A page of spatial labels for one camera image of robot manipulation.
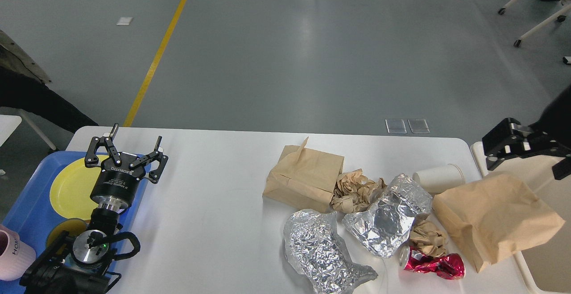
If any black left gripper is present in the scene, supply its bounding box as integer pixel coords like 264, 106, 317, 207
84, 123, 169, 214

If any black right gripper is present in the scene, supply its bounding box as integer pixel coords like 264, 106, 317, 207
482, 118, 571, 170

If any yellow plastic plate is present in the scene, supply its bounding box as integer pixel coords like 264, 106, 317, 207
50, 159, 100, 220

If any dark green mug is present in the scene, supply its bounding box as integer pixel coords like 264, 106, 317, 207
46, 218, 88, 260

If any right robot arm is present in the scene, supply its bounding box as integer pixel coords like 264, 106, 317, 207
482, 87, 571, 180

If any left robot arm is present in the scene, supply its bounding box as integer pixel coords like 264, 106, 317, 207
20, 124, 169, 294

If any brown paper bag right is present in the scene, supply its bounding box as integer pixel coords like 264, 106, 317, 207
432, 173, 565, 272

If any brown paper bag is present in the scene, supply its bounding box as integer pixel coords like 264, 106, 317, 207
262, 137, 344, 213
432, 173, 565, 272

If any white paper cup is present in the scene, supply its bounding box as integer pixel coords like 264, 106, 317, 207
412, 164, 466, 194

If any blue plastic tray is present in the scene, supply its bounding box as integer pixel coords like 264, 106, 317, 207
0, 150, 148, 294

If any small crumpled brown paper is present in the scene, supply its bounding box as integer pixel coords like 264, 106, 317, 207
410, 220, 448, 257

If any small white side table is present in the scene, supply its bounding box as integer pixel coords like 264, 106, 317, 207
0, 110, 59, 152

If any white plastic bin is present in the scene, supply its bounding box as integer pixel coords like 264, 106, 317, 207
493, 155, 571, 294

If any crushed red can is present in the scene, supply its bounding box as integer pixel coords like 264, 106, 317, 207
398, 245, 466, 280

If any pink mug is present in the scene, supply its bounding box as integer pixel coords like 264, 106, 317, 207
0, 225, 37, 281

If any crumpled aluminium foil upper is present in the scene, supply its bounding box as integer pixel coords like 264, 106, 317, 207
342, 174, 434, 258

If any crumpled aluminium foil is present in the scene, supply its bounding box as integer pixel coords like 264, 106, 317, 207
342, 174, 434, 258
283, 209, 378, 294

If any crumpled brown paper ball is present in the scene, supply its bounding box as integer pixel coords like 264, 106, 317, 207
330, 169, 387, 214

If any white chair base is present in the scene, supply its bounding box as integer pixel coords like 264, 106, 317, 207
497, 0, 570, 48

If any brown paper bag left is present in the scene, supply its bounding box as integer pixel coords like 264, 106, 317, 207
262, 137, 344, 213

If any crumpled aluminium foil lower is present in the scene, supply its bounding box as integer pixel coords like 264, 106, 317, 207
283, 209, 378, 294

